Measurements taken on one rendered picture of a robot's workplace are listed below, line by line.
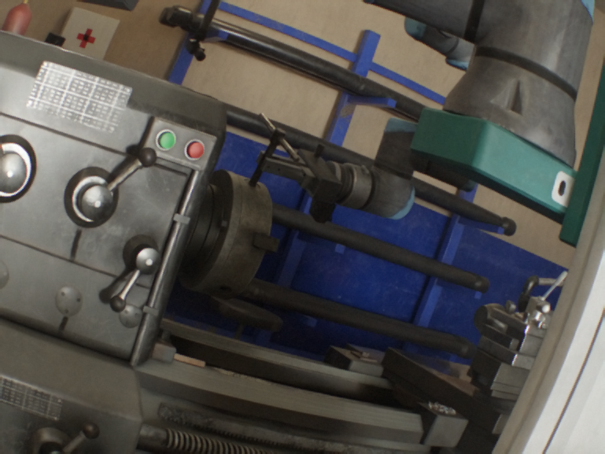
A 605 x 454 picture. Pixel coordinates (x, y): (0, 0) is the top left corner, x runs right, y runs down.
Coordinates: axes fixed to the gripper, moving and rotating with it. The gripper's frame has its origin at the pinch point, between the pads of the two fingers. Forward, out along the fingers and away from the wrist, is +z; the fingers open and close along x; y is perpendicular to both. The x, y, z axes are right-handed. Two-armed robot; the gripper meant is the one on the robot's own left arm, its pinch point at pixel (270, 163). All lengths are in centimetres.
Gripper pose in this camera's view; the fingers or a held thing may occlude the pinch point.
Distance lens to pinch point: 192.1
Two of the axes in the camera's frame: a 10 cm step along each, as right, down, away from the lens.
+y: 4.2, -8.3, -3.7
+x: 3.3, 5.2, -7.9
